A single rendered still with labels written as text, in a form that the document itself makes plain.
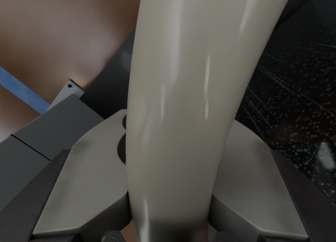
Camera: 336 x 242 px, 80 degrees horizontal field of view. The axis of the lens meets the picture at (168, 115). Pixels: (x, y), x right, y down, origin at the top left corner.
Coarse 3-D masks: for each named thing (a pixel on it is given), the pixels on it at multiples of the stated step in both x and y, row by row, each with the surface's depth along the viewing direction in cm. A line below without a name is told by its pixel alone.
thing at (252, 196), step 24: (240, 144) 9; (264, 144) 9; (240, 168) 8; (264, 168) 8; (216, 192) 7; (240, 192) 7; (264, 192) 7; (288, 192) 7; (216, 216) 7; (240, 216) 6; (264, 216) 6; (288, 216) 6; (240, 240) 6
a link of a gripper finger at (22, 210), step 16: (64, 160) 8; (48, 176) 8; (32, 192) 7; (48, 192) 7; (16, 208) 6; (32, 208) 6; (0, 224) 6; (16, 224) 6; (32, 224) 6; (0, 240) 5; (16, 240) 5; (32, 240) 6; (48, 240) 5; (64, 240) 5; (80, 240) 6
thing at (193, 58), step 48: (144, 0) 4; (192, 0) 3; (240, 0) 3; (144, 48) 4; (192, 48) 4; (240, 48) 4; (144, 96) 4; (192, 96) 4; (240, 96) 5; (144, 144) 5; (192, 144) 5; (144, 192) 6; (192, 192) 6; (144, 240) 7; (192, 240) 7
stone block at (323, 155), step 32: (320, 0) 67; (288, 32) 69; (320, 32) 54; (288, 64) 56; (320, 64) 46; (256, 96) 57; (288, 96) 46; (320, 96) 39; (256, 128) 47; (288, 128) 40; (320, 128) 34; (320, 160) 33
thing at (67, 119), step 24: (72, 96) 105; (48, 120) 84; (72, 120) 94; (96, 120) 106; (0, 144) 64; (24, 144) 70; (48, 144) 77; (72, 144) 85; (0, 168) 60; (24, 168) 65; (0, 192) 56
